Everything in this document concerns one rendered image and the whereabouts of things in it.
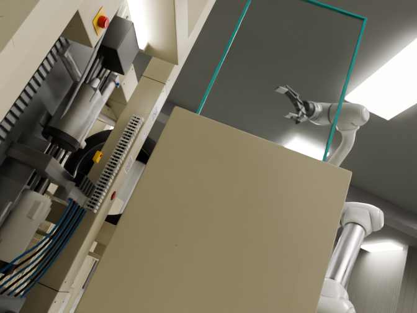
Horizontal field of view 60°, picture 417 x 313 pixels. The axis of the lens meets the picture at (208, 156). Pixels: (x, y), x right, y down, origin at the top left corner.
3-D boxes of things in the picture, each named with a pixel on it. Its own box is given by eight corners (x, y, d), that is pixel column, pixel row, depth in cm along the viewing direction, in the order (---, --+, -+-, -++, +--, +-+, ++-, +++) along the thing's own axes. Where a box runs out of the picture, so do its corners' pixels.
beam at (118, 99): (121, 85, 194) (134, 63, 200) (79, 69, 197) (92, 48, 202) (138, 133, 251) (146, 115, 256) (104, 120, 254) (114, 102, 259)
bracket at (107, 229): (117, 250, 162) (127, 230, 166) (38, 217, 166) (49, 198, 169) (118, 251, 165) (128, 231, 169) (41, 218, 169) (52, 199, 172)
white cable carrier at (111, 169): (94, 211, 151) (143, 117, 168) (82, 207, 152) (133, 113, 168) (96, 213, 155) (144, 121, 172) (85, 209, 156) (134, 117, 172)
